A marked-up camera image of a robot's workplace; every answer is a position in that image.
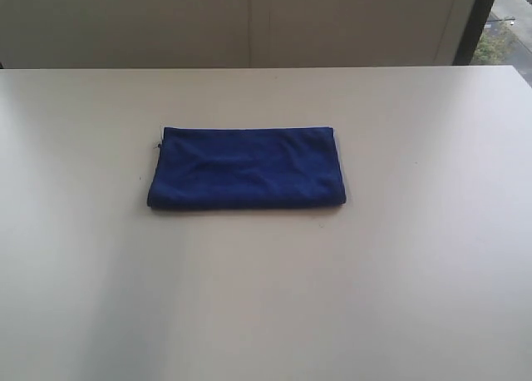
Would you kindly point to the dark window frame post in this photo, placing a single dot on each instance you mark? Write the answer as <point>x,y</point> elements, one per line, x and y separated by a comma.
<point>473,29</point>

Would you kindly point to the blue microfiber cloth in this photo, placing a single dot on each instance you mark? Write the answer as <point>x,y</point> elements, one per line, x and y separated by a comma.
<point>247,169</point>

